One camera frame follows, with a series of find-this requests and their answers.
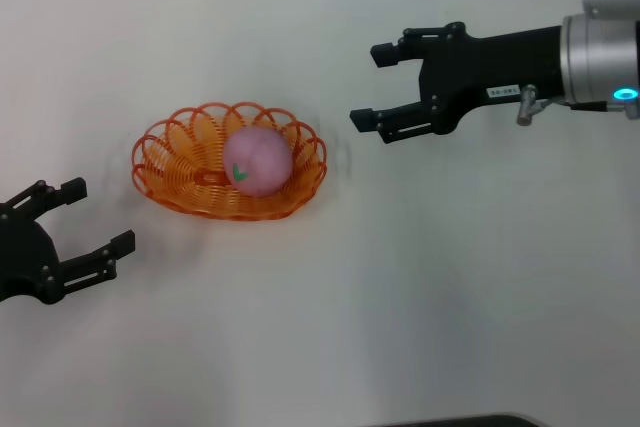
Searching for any pink peach with green leaf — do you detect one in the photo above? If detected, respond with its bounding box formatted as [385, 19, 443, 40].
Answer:
[221, 127, 294, 198]

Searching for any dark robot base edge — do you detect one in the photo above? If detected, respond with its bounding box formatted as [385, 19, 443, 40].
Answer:
[369, 413, 545, 427]

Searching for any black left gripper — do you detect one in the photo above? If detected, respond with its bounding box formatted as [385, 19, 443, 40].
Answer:
[0, 176, 138, 306]

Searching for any orange woven plastic basket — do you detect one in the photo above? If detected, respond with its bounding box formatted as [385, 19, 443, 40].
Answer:
[131, 101, 330, 223]

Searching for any silver right gripper cable connector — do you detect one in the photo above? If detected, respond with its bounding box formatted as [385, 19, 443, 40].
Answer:
[515, 83, 609, 128]

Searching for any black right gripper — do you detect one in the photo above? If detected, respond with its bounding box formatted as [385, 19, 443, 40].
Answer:
[348, 21, 567, 145]

